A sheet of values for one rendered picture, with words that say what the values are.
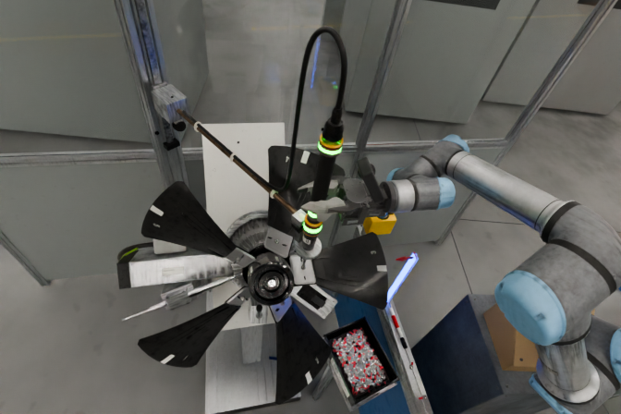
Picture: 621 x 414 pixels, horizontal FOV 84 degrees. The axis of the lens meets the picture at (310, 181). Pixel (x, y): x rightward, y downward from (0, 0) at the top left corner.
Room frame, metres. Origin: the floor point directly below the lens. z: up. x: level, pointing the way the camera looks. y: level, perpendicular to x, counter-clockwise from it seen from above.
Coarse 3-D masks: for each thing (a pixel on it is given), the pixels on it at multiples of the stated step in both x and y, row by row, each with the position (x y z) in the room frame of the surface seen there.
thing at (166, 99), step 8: (152, 88) 0.87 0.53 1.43; (160, 88) 0.88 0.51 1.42; (168, 88) 0.89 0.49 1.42; (152, 96) 0.85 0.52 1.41; (160, 96) 0.84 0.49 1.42; (168, 96) 0.85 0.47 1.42; (176, 96) 0.85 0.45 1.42; (184, 96) 0.86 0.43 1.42; (160, 104) 0.83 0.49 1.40; (168, 104) 0.81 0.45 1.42; (176, 104) 0.83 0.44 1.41; (184, 104) 0.85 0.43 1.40; (160, 112) 0.83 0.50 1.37; (168, 112) 0.81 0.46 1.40; (176, 112) 0.82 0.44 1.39; (168, 120) 0.81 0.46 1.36; (176, 120) 0.82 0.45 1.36
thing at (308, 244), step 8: (336, 112) 0.48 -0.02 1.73; (328, 120) 0.49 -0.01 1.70; (336, 120) 0.48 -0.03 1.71; (328, 128) 0.48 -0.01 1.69; (336, 128) 0.47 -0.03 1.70; (328, 136) 0.47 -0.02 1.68; (336, 136) 0.47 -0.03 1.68; (304, 240) 0.48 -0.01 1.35; (312, 240) 0.47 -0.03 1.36; (304, 248) 0.48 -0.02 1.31; (312, 248) 0.48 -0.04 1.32
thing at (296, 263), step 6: (294, 258) 0.52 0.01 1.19; (294, 264) 0.50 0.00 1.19; (300, 264) 0.50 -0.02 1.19; (306, 264) 0.51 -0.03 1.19; (294, 270) 0.48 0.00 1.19; (300, 270) 0.48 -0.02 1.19; (306, 270) 0.49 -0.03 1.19; (312, 270) 0.49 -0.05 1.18; (294, 276) 0.46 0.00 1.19; (300, 276) 0.46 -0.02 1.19; (306, 276) 0.47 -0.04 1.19; (312, 276) 0.47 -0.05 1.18; (300, 282) 0.45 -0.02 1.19; (306, 282) 0.45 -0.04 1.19; (312, 282) 0.46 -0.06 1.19
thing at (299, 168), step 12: (276, 156) 0.69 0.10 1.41; (300, 156) 0.68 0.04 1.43; (312, 156) 0.68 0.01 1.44; (276, 168) 0.67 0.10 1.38; (300, 168) 0.65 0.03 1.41; (312, 168) 0.65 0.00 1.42; (336, 168) 0.65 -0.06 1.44; (276, 180) 0.64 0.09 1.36; (300, 180) 0.63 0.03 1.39; (312, 180) 0.63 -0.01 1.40; (288, 192) 0.61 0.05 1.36; (300, 192) 0.60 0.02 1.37; (276, 204) 0.60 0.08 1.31; (300, 204) 0.58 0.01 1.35; (276, 216) 0.57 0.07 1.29; (288, 216) 0.56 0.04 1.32; (276, 228) 0.55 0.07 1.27; (288, 228) 0.53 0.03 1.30
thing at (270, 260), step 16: (256, 256) 0.50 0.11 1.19; (272, 256) 0.48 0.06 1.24; (288, 256) 0.53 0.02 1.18; (256, 272) 0.42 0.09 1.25; (272, 272) 0.43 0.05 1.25; (288, 272) 0.44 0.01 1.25; (256, 288) 0.40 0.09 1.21; (272, 288) 0.41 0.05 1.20; (288, 288) 0.41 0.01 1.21; (272, 304) 0.37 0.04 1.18
